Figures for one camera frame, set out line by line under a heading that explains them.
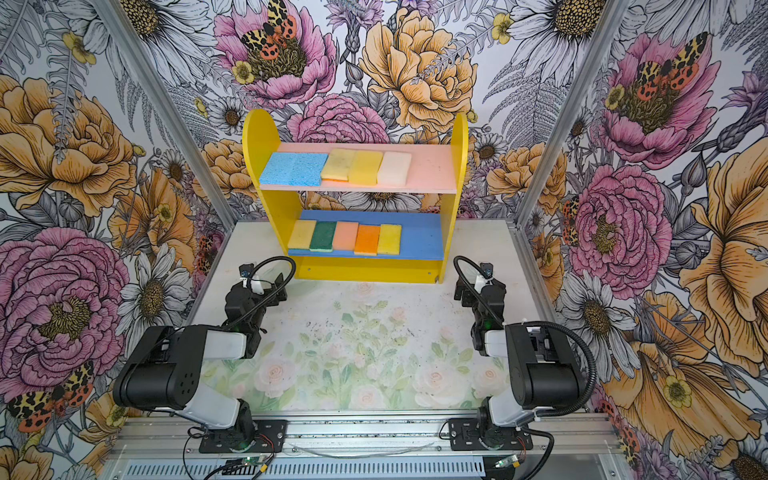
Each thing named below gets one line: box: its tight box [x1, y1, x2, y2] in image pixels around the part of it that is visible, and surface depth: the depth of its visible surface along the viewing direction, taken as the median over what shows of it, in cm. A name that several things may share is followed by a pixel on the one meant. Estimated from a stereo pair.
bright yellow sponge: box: [377, 224, 402, 255], surface depth 98 cm
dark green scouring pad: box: [309, 221, 337, 252], surface depth 98 cm
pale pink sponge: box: [378, 152, 412, 187], surface depth 76 cm
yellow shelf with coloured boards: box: [242, 109, 469, 284], surface depth 86 cm
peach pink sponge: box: [332, 221, 359, 251], surface depth 96 cm
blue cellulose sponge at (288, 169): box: [260, 152, 315, 187], surface depth 78 cm
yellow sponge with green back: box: [288, 220, 317, 249], surface depth 99 cm
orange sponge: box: [354, 224, 381, 257], surface depth 98 cm
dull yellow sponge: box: [321, 149, 354, 182], surface depth 78 cm
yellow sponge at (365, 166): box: [348, 150, 383, 186], surface depth 76 cm
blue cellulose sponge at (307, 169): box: [290, 153, 329, 187], surface depth 77 cm
